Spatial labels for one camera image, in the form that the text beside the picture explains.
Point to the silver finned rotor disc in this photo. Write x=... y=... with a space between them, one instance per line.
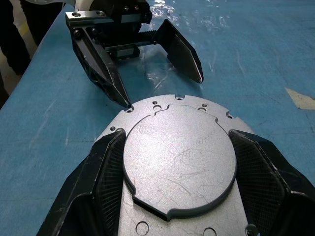
x=177 y=159

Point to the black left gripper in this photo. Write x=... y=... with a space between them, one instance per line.
x=123 y=12

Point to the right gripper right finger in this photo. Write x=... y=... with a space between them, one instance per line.
x=265 y=182

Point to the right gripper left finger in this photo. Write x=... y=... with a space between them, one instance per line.
x=98 y=186

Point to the blue plastic table sheet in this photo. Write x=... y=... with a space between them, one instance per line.
x=246 y=73

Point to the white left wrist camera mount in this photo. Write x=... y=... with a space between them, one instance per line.
x=82 y=3

